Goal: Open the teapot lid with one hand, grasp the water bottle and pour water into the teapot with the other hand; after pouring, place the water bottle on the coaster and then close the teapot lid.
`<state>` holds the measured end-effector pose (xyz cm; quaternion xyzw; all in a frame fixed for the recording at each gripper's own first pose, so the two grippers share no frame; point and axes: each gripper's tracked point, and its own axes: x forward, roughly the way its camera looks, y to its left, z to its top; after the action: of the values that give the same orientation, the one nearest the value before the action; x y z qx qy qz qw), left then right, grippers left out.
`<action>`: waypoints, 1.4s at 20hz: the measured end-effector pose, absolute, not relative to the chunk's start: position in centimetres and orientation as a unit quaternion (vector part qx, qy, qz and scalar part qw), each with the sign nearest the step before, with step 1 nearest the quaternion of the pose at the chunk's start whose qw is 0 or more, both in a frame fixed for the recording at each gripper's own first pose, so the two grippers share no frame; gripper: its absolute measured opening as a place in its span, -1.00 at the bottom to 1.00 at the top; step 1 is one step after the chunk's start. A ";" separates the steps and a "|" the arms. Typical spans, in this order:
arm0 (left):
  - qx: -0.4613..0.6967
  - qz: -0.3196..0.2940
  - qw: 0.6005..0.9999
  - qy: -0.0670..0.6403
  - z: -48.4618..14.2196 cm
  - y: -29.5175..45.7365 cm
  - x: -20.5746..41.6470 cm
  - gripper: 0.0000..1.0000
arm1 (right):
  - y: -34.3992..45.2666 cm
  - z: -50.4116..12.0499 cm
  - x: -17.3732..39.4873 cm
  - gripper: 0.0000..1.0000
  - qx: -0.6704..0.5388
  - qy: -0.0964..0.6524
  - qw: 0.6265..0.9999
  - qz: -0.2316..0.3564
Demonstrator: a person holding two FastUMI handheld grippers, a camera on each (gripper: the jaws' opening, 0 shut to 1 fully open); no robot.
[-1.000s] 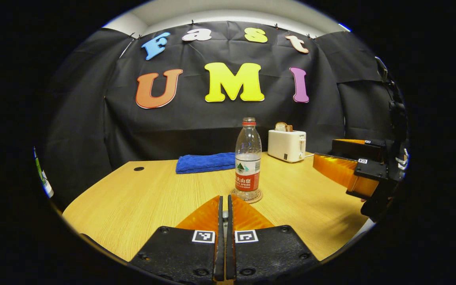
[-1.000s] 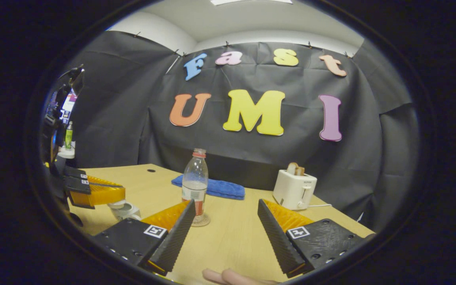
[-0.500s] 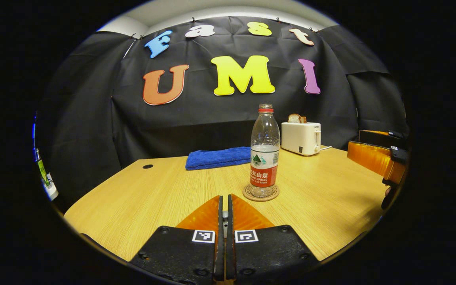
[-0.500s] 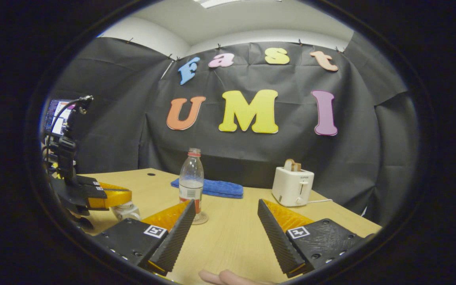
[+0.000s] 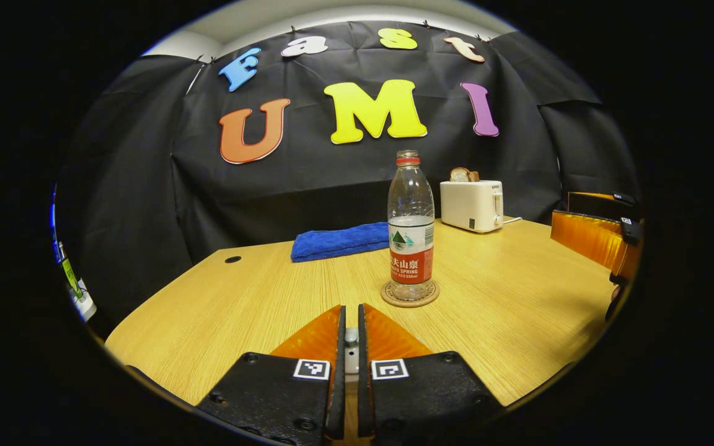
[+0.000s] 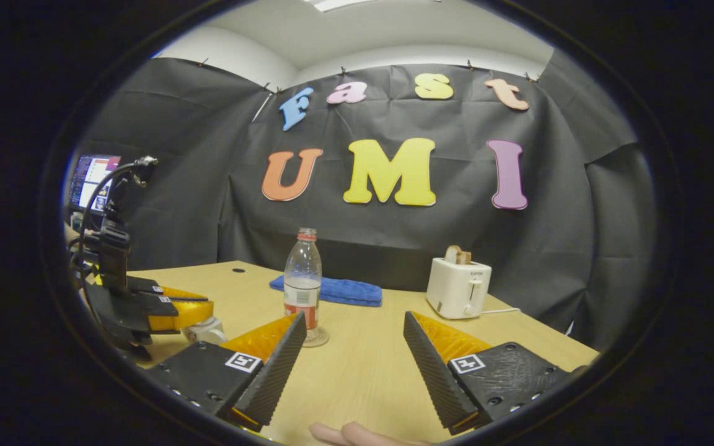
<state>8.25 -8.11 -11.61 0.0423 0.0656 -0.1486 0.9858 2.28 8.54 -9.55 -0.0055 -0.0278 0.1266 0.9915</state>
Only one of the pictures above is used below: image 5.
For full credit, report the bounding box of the clear plastic water bottle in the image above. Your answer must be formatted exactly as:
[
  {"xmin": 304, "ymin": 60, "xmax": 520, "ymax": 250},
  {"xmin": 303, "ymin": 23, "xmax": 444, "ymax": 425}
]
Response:
[{"xmin": 387, "ymin": 150, "xmax": 436, "ymax": 302}]

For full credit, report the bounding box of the blue towel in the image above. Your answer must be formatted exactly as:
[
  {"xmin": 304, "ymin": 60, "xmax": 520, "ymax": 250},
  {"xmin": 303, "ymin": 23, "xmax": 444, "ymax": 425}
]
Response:
[{"xmin": 290, "ymin": 222, "xmax": 390, "ymax": 263}]

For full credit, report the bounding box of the white side table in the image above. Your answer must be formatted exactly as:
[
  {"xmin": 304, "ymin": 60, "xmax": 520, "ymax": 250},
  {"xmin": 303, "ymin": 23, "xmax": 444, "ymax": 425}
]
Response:
[{"xmin": 72, "ymin": 279, "xmax": 98, "ymax": 323}]

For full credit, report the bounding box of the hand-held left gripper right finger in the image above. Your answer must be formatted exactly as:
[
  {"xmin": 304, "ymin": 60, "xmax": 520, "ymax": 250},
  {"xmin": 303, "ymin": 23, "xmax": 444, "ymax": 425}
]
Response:
[{"xmin": 357, "ymin": 304, "xmax": 505, "ymax": 444}]

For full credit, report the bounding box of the green drink bottle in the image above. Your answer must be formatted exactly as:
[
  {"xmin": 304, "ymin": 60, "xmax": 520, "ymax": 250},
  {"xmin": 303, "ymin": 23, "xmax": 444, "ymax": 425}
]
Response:
[{"xmin": 59, "ymin": 243, "xmax": 85, "ymax": 302}]

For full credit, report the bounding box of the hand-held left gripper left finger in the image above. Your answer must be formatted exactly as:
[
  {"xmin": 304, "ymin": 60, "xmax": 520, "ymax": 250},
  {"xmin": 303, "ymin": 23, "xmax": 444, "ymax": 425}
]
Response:
[{"xmin": 196, "ymin": 305, "xmax": 346, "ymax": 444}]

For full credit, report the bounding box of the round wooden coaster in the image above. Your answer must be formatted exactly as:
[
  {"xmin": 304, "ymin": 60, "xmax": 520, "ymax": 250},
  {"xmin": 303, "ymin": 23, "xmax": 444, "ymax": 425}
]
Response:
[{"xmin": 381, "ymin": 280, "xmax": 441, "ymax": 308}]

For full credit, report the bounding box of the white teacup lid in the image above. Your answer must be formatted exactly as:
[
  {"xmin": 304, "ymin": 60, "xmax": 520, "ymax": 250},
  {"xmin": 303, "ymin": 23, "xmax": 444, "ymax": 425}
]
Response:
[{"xmin": 345, "ymin": 327, "xmax": 359, "ymax": 375}]

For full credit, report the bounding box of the white toaster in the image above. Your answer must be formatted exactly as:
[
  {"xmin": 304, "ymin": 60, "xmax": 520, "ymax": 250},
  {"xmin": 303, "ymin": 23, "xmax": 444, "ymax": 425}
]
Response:
[{"xmin": 439, "ymin": 180, "xmax": 505, "ymax": 234}]

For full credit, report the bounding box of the black backdrop cloth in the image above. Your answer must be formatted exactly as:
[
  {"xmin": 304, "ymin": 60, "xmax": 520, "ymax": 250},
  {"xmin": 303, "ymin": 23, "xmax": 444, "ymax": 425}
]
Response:
[{"xmin": 53, "ymin": 20, "xmax": 643, "ymax": 338}]

